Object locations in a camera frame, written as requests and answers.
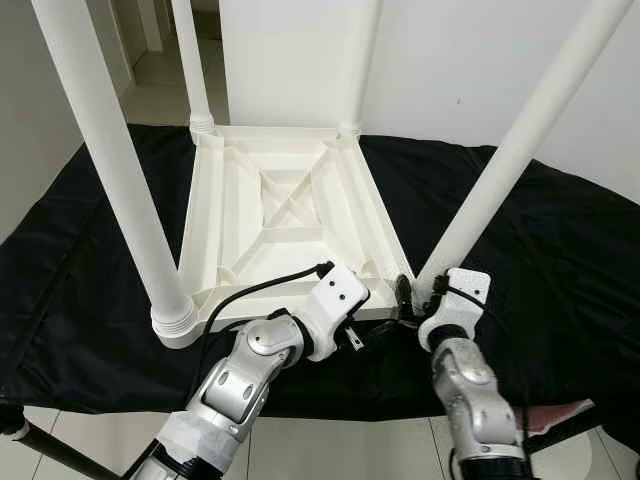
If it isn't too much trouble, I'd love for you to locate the pink plastic object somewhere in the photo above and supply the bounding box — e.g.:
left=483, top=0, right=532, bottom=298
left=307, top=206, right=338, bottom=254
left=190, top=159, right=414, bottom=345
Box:
left=520, top=400, right=593, bottom=433

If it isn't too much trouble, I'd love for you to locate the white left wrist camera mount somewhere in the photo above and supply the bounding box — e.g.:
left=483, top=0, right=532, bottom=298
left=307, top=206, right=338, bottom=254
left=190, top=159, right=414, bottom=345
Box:
left=298, top=262, right=371, bottom=361

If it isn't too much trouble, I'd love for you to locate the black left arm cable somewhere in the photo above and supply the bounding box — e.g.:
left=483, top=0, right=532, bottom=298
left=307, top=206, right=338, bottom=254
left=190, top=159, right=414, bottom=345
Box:
left=200, top=260, right=336, bottom=371

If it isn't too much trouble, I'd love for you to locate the black tablecloth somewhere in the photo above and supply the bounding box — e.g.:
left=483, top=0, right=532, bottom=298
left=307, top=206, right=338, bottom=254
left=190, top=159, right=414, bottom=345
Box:
left=0, top=122, right=640, bottom=441

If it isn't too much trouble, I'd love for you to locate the white door frame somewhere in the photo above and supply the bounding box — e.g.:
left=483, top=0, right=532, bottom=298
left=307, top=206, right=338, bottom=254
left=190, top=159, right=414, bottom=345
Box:
left=140, top=0, right=166, bottom=51

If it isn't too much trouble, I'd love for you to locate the white plastic children table top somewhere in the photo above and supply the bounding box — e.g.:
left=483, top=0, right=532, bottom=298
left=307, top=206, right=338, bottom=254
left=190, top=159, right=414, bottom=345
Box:
left=150, top=123, right=421, bottom=349

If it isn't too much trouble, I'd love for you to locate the black metal table leg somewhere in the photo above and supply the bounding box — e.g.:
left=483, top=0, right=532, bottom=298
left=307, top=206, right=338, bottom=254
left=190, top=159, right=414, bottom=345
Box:
left=0, top=415, right=116, bottom=480
left=525, top=405, right=601, bottom=456

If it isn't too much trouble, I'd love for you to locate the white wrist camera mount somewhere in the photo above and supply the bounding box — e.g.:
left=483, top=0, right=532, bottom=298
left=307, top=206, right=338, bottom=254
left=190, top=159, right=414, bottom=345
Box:
left=298, top=262, right=371, bottom=361
left=417, top=268, right=493, bottom=351

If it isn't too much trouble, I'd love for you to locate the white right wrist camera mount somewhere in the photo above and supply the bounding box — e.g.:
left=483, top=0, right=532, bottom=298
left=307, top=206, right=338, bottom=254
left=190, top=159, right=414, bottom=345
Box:
left=417, top=268, right=493, bottom=351

